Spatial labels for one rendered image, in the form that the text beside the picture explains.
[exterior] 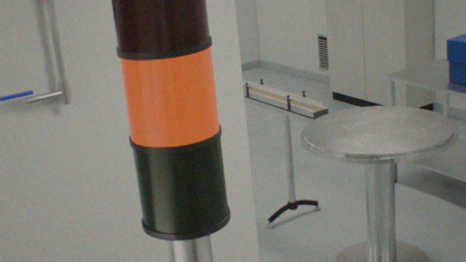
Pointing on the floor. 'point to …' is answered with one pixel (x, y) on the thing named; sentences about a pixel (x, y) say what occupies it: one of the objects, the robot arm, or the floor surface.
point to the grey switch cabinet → (378, 49)
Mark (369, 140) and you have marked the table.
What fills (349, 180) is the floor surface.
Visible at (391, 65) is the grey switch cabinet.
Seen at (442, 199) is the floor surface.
